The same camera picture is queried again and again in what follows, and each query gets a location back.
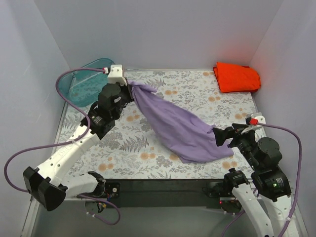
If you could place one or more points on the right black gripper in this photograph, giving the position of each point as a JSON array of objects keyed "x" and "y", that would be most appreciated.
[{"x": 233, "y": 134}]

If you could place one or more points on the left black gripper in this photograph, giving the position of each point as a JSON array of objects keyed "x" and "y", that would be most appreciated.
[{"x": 126, "y": 92}]

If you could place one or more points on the purple t shirt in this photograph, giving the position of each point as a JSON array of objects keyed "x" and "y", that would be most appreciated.
[{"x": 182, "y": 132}]

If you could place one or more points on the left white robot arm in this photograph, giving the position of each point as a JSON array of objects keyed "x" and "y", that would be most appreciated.
[{"x": 47, "y": 184}]

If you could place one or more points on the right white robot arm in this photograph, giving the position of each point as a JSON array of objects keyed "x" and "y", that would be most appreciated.
[{"x": 266, "y": 199}]

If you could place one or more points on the teal transparent plastic bin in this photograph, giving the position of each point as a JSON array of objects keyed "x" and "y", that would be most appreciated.
[{"x": 82, "y": 86}]

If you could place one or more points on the floral patterned table mat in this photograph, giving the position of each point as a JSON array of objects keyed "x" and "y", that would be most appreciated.
[{"x": 132, "y": 150}]

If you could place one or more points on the folded orange t shirt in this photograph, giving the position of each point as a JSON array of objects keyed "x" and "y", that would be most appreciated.
[{"x": 235, "y": 78}]

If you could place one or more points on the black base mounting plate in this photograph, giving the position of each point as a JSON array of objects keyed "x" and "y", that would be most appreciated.
[{"x": 207, "y": 193}]

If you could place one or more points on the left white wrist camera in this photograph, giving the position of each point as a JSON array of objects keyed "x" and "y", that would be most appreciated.
[{"x": 115, "y": 74}]

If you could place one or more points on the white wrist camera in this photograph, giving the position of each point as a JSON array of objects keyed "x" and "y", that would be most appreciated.
[
  {"x": 253, "y": 122},
  {"x": 115, "y": 74}
]

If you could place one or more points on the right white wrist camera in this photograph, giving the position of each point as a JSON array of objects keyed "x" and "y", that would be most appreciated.
[{"x": 253, "y": 122}]

